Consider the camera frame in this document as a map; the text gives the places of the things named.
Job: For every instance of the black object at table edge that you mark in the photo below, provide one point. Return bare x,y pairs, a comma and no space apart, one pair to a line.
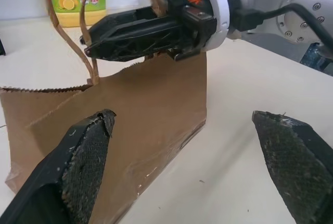
1,48

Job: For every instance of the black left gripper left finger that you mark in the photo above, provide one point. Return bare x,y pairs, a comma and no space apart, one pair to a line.
52,172

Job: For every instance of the yellow dish soap bottle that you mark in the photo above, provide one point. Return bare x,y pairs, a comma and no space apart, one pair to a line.
75,2

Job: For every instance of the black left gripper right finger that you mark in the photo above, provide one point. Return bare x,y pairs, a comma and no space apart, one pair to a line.
299,161

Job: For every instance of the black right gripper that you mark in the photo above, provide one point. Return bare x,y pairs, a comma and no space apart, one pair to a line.
182,2

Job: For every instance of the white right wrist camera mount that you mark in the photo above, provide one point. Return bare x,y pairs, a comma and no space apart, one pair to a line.
219,2

